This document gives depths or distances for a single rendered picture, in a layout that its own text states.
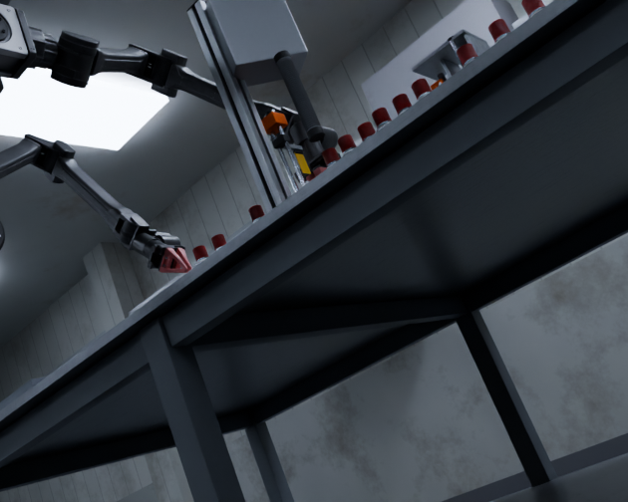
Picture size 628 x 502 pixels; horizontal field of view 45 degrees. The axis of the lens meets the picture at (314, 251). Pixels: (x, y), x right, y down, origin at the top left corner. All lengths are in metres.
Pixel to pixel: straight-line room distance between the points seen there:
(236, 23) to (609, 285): 3.34
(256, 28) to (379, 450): 4.14
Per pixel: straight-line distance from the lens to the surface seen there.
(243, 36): 1.72
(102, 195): 2.22
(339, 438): 5.68
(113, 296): 6.97
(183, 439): 1.39
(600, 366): 4.72
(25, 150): 2.32
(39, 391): 1.68
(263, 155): 1.60
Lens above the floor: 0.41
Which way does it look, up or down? 17 degrees up
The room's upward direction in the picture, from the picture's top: 22 degrees counter-clockwise
